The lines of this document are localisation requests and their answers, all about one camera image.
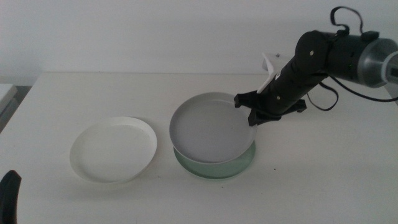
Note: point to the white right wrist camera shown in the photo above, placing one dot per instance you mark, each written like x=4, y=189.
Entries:
x=270, y=67

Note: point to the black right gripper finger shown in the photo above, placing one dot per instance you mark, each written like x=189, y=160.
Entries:
x=253, y=118
x=267, y=118

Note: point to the pale green shallow bowl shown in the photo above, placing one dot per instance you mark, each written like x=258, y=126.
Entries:
x=217, y=170

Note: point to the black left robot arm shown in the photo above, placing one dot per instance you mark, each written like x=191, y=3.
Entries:
x=8, y=199

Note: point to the white shallow bowl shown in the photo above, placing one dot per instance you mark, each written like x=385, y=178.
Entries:
x=113, y=151

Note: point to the grey shallow bowl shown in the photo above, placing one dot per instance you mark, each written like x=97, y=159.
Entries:
x=211, y=130

